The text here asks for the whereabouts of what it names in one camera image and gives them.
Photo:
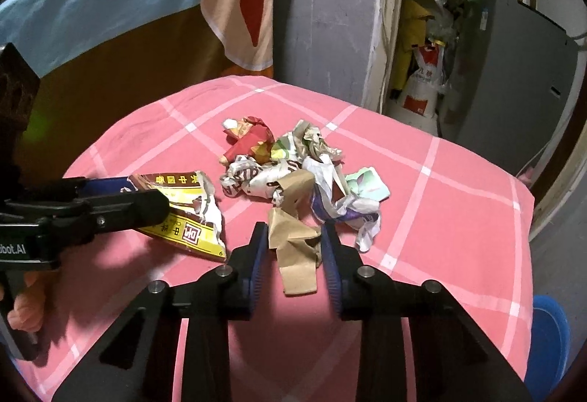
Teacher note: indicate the pink checked blanket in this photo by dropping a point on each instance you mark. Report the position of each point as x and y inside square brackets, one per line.
[412, 200]

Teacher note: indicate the clear plastic bag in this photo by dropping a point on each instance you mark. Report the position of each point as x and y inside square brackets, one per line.
[442, 21]

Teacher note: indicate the pile of wrappers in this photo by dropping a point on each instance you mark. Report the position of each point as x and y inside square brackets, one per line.
[257, 140]

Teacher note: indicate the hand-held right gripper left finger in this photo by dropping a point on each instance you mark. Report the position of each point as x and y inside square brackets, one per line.
[257, 256]

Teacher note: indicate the yellow red snack wrapper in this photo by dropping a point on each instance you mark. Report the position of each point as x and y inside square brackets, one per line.
[192, 237]

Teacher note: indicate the yellow bag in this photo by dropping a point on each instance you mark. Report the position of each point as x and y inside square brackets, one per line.
[410, 30]

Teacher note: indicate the blue plastic basin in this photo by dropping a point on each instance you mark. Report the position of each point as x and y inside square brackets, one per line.
[552, 338]

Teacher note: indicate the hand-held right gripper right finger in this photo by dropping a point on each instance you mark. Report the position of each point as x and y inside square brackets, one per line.
[328, 265]

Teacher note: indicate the light blue cloth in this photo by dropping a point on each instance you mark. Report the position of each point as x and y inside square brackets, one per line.
[91, 7]

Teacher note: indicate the brown paper scrap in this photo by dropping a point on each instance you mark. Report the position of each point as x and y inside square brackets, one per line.
[298, 269]

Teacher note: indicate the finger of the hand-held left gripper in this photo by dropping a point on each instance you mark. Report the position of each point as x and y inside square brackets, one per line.
[110, 185]
[133, 209]

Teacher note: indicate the white red sack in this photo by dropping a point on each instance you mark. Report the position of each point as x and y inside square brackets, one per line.
[422, 85]

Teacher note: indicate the person's left hand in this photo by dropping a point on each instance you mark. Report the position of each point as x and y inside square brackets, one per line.
[27, 305]

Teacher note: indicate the grey refrigerator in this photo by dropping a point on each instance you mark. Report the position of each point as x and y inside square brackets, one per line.
[504, 76]

